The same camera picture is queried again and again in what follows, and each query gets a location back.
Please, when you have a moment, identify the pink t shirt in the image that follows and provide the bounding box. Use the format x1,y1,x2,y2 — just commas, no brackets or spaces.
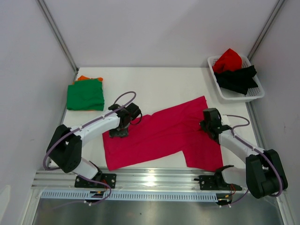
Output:
103,96,223,172

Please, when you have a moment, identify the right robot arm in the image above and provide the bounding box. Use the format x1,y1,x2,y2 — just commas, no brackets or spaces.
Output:
200,108,288,199

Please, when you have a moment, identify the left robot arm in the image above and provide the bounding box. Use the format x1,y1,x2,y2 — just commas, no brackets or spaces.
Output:
46,103,142,188

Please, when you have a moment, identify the white plastic basket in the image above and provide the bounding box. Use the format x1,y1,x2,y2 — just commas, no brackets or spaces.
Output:
207,55,265,103

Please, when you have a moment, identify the green folded t shirt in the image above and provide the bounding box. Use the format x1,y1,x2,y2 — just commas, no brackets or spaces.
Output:
67,79,105,111

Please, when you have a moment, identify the black t shirt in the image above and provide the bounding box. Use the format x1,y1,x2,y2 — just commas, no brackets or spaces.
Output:
214,65,258,95

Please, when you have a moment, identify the orange folded t shirt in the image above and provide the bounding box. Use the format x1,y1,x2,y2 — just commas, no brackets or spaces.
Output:
72,75,103,85

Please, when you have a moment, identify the red t shirt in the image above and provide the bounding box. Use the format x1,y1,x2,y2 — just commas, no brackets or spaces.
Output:
212,48,242,74

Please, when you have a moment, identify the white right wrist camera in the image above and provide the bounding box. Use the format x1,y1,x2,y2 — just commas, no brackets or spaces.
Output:
221,114,231,126

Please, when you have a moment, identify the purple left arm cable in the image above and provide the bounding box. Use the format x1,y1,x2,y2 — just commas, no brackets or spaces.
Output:
43,91,137,209

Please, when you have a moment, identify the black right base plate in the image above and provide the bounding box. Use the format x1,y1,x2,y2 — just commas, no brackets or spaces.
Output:
194,174,242,191

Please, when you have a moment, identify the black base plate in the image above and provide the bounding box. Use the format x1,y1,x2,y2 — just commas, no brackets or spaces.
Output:
75,173,117,189
194,174,242,191

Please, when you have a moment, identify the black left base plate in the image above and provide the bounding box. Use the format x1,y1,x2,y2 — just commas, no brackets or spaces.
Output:
75,173,117,189

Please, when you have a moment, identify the aluminium front rail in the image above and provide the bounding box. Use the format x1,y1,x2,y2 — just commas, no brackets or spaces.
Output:
31,167,288,194

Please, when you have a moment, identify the white slotted cable duct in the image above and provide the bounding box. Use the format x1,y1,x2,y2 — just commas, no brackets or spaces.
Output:
40,190,218,203

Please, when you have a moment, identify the right aluminium corner post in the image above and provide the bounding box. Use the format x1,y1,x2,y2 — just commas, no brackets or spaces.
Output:
247,0,287,61

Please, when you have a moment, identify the aluminium corner post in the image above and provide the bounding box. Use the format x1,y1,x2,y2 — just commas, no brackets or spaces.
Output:
36,0,79,73
247,0,287,61

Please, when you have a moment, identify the left aluminium corner post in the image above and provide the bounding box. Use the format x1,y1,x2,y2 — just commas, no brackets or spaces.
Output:
36,0,79,73

